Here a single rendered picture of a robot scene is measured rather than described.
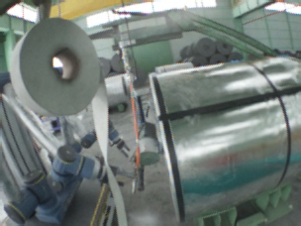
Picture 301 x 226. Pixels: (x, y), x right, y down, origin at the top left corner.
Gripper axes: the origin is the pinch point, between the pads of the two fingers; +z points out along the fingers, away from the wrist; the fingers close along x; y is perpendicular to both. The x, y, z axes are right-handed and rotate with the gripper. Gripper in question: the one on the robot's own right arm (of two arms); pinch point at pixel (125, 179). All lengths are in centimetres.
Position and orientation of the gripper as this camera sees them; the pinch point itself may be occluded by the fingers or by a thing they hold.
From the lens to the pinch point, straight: 92.8
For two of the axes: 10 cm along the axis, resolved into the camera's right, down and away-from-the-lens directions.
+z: 8.2, 4.1, 4.0
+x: 5.6, -6.4, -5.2
